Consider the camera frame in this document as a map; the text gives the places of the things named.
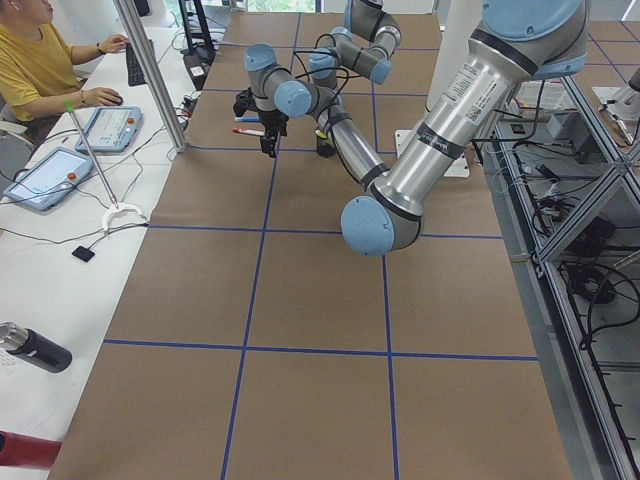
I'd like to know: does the black steel water bottle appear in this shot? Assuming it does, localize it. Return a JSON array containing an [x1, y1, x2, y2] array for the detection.
[[1, 322, 72, 373]]

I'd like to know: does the small black square pad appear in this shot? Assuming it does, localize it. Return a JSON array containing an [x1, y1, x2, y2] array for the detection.
[[71, 245, 95, 263]]

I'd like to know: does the black computer mouse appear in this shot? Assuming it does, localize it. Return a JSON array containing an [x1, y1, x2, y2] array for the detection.
[[102, 93, 123, 106]]

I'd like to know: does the blue highlighter pen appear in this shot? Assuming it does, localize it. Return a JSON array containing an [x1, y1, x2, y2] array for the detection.
[[234, 116, 261, 123]]

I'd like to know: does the aluminium frame post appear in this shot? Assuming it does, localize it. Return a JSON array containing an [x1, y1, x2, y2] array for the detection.
[[113, 0, 186, 153]]

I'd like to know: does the red object at edge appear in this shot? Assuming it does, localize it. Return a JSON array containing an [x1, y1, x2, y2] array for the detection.
[[1, 431, 62, 470]]

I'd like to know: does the far blue teach pendant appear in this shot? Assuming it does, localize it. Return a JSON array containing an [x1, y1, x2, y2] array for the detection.
[[84, 106, 142, 154]]

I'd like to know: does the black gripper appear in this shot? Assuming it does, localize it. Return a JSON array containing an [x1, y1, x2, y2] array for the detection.
[[233, 88, 289, 158]]

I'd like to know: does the aluminium frame rack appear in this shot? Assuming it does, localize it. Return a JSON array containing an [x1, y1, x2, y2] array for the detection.
[[479, 19, 640, 480]]

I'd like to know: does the person in yellow shirt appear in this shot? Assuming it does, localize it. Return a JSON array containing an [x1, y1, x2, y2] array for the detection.
[[1, 1, 129, 131]]

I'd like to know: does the black mesh pen cup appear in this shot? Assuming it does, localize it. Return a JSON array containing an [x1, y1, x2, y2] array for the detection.
[[314, 129, 336, 158]]

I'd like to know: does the black keyboard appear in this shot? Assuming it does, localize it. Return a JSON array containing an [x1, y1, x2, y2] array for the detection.
[[125, 43, 146, 87]]

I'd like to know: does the blue teach pendant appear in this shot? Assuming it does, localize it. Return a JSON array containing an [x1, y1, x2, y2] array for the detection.
[[3, 147, 94, 212], [84, 106, 142, 154]]

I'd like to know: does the near blue teach pendant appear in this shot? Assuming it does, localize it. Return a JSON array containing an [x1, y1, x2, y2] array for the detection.
[[3, 147, 94, 212]]

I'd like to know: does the brown table cover mat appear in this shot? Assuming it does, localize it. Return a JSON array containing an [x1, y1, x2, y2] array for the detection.
[[51, 14, 571, 479]]

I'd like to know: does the red capped white marker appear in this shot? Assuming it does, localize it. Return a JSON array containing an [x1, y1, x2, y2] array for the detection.
[[232, 128, 265, 137]]

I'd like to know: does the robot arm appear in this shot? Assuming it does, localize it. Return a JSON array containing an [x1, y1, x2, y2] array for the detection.
[[234, 1, 590, 256], [308, 1, 402, 89]]

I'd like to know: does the green tipped reach stick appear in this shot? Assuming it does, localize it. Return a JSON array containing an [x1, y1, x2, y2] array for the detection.
[[64, 101, 148, 233]]

